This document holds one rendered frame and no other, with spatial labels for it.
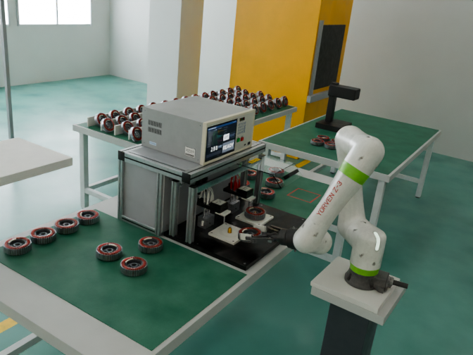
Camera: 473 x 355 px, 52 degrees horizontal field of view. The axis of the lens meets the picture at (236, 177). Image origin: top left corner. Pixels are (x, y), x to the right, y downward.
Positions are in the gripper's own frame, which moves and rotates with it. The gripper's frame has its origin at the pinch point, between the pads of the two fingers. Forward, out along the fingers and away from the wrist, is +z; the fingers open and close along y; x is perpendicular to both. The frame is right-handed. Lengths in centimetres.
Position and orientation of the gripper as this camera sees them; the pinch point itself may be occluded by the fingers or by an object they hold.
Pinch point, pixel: (250, 232)
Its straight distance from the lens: 229.0
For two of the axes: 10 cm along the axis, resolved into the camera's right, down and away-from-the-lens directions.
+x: -1.0, -9.7, -2.4
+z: -8.3, -0.6, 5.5
